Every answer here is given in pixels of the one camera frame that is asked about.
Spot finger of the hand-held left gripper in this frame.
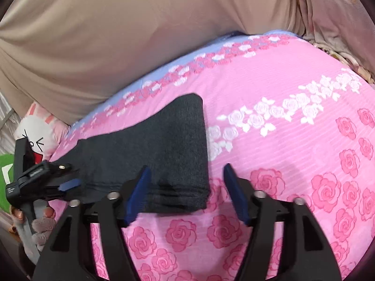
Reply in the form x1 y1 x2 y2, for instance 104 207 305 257
51 162 74 174
59 178 83 192

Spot white bunny plush toy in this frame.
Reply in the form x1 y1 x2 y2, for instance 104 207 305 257
13 101 71 164

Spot beige curtain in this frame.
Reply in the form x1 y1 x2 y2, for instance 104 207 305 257
0 0 307 125

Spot pink rose-print bedsheet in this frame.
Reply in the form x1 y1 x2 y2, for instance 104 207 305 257
48 31 375 281

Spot green plush toy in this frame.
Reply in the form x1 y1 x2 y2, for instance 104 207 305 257
0 154 18 214

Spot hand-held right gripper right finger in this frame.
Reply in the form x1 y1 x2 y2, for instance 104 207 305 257
223 164 342 281

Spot dark grey pants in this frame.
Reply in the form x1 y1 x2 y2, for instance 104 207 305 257
54 93 211 214

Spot person's left hand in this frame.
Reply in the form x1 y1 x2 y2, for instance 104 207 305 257
12 206 57 248

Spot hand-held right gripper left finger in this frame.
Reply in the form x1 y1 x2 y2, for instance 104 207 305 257
32 165 153 281

